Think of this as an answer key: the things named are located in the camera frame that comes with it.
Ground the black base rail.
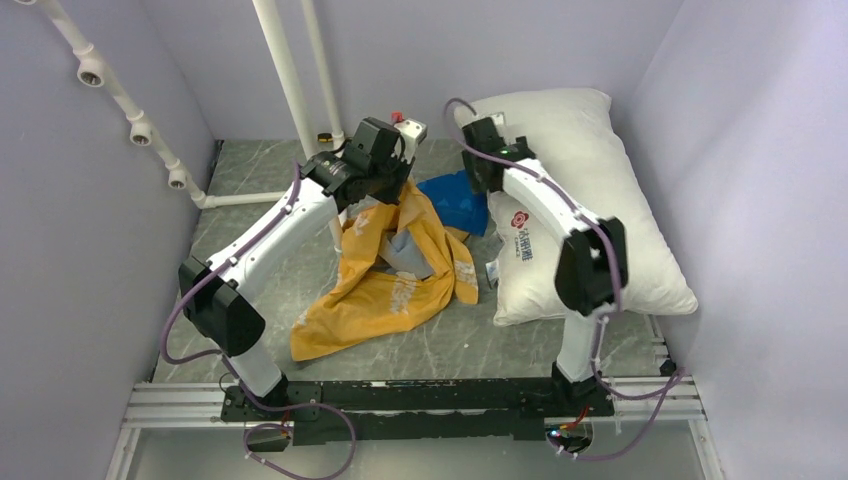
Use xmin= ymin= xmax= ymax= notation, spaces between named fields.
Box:
xmin=220 ymin=372 xmax=615 ymax=446

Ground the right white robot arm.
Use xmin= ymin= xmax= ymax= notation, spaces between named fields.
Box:
xmin=461 ymin=115 xmax=628 ymax=415

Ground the white pillow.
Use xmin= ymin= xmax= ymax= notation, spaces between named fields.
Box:
xmin=453 ymin=87 xmax=700 ymax=328

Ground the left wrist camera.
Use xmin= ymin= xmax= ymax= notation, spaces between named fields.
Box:
xmin=391 ymin=111 xmax=428 ymax=165

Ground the yellow and blue pillowcase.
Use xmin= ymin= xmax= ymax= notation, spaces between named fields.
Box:
xmin=290 ymin=182 xmax=479 ymax=361

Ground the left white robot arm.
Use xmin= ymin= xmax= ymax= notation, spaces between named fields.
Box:
xmin=178 ymin=117 xmax=428 ymax=420

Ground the white pvc pipe rack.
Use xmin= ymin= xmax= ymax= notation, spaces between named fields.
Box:
xmin=13 ymin=0 xmax=347 ymax=256

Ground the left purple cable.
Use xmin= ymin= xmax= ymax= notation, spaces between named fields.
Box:
xmin=158 ymin=162 xmax=359 ymax=480

